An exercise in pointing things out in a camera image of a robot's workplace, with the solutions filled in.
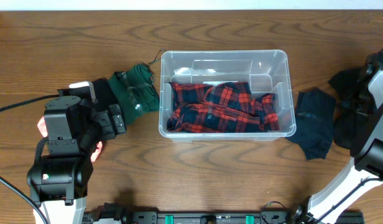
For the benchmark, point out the pink printed t-shirt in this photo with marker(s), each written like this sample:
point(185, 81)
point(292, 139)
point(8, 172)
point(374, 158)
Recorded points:
point(43, 130)

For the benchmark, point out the black mounting rail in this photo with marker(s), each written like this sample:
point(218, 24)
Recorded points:
point(112, 213)

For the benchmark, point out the clear plastic storage bin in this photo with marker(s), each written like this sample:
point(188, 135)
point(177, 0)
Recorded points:
point(265, 71)

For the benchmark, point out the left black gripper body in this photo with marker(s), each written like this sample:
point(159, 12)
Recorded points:
point(117, 118)

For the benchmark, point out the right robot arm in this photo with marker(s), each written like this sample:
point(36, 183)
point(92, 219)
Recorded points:
point(363, 171)

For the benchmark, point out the red plaid flannel shirt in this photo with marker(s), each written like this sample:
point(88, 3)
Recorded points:
point(226, 108)

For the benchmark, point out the dark navy garment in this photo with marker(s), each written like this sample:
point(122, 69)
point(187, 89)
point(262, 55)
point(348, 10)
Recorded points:
point(314, 121)

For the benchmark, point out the black taped folded garment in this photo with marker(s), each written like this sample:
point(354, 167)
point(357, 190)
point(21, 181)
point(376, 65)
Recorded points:
point(104, 95)

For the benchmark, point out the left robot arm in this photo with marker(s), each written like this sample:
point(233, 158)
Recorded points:
point(58, 179)

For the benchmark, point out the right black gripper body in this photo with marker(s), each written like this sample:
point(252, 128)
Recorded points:
point(365, 104)

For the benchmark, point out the green folded garment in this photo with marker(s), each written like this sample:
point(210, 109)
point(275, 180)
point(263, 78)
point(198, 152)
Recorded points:
point(134, 90)

